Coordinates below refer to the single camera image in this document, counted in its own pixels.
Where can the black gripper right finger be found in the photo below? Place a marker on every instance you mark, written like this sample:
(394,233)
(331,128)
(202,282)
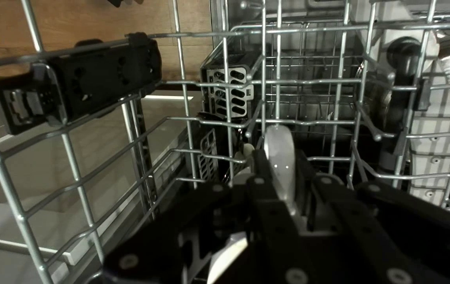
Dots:
(392,236)

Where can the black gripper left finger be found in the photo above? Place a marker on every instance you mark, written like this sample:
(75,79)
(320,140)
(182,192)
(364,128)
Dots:
(210,236)

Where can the grey slotted cutlery basket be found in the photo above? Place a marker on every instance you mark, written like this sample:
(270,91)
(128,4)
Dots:
(234,91)

